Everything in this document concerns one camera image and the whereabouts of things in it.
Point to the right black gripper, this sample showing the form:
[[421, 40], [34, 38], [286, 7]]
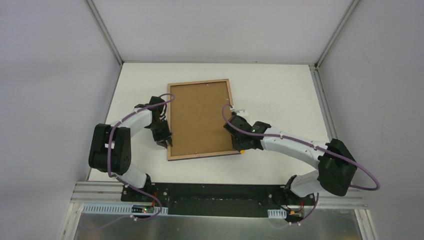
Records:
[[239, 141]]

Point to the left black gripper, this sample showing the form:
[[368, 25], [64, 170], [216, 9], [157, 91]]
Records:
[[162, 134]]

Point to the blue wooden photo frame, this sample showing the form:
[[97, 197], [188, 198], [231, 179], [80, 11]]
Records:
[[198, 119]]

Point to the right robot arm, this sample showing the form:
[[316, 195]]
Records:
[[333, 164]]

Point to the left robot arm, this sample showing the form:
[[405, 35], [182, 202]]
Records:
[[111, 151]]

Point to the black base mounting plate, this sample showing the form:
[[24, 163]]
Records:
[[219, 200]]

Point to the right white cable duct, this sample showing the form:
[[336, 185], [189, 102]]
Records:
[[276, 214]]

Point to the white cable duct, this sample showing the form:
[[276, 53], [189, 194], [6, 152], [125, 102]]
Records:
[[276, 214], [123, 209]]

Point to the aluminium rail frame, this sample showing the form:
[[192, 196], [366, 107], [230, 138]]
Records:
[[109, 192]]

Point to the left white cable duct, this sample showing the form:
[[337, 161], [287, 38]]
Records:
[[123, 209]]

